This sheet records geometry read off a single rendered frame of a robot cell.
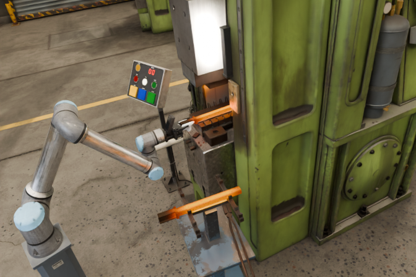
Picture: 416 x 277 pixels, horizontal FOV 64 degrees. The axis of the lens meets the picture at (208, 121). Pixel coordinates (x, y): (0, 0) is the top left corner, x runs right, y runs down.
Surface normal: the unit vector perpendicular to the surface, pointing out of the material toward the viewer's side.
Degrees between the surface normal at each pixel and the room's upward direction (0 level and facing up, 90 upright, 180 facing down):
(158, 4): 90
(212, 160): 90
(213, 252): 0
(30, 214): 5
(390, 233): 0
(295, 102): 89
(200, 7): 90
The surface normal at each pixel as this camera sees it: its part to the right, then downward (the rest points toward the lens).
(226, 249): -0.10, -0.82
